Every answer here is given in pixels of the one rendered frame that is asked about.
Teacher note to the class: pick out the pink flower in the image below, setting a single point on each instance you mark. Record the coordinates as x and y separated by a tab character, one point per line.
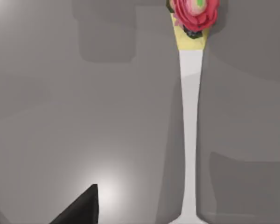
196	12

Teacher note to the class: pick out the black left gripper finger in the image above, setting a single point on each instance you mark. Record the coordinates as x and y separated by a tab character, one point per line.
84	207

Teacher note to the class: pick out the tall white and yellow vase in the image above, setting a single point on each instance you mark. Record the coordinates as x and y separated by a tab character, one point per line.
190	116

